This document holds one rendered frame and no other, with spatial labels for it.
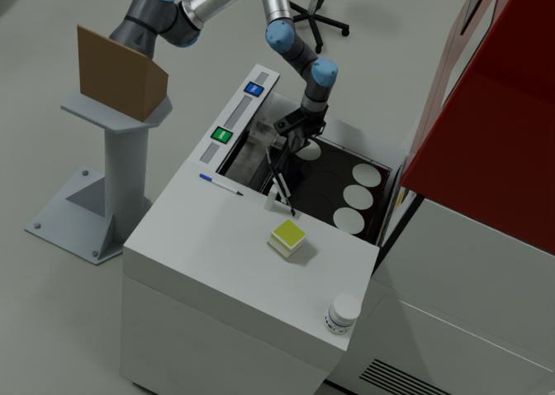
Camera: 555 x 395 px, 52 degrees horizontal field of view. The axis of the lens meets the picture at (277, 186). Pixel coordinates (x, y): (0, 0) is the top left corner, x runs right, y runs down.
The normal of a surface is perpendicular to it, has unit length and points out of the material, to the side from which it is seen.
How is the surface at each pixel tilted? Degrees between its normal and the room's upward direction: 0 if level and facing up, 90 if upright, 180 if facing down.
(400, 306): 90
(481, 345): 90
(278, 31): 47
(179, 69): 0
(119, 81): 90
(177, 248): 0
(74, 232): 0
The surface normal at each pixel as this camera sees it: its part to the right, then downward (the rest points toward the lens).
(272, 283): 0.22, -0.62
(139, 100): -0.37, 0.66
